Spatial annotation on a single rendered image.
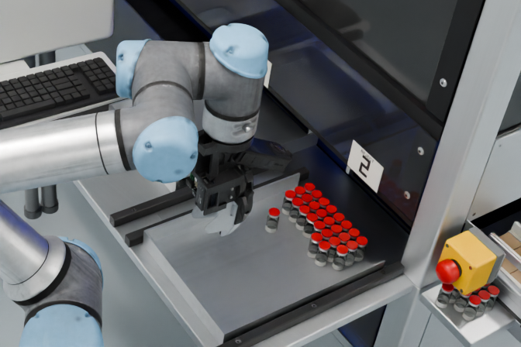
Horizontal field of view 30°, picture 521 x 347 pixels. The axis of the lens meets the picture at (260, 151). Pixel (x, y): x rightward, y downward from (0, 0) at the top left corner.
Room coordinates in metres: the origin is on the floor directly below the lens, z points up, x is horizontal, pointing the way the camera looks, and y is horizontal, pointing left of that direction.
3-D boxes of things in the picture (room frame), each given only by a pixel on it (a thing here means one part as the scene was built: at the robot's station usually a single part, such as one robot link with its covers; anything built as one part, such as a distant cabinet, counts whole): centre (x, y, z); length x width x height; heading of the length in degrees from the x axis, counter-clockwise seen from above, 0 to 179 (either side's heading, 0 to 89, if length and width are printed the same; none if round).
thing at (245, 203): (1.03, 0.02, 1.18); 0.05 x 0.02 x 0.09; 41
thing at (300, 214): (1.27, -0.12, 0.91); 0.18 x 0.02 x 0.05; 41
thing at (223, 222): (1.02, 0.04, 1.13); 0.06 x 0.03 x 0.09; 131
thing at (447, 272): (1.14, -0.34, 1.00); 0.04 x 0.04 x 0.04; 41
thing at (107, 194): (1.36, 0.04, 0.87); 0.70 x 0.48 x 0.02; 41
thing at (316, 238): (1.23, -0.12, 0.91); 0.02 x 0.02 x 0.05
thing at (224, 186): (1.03, 0.05, 1.24); 0.09 x 0.08 x 0.12; 131
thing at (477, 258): (1.17, -0.38, 1.00); 0.08 x 0.07 x 0.07; 131
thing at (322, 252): (1.22, -0.14, 0.91); 0.02 x 0.02 x 0.05
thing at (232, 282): (1.20, -0.04, 0.90); 0.34 x 0.26 x 0.04; 131
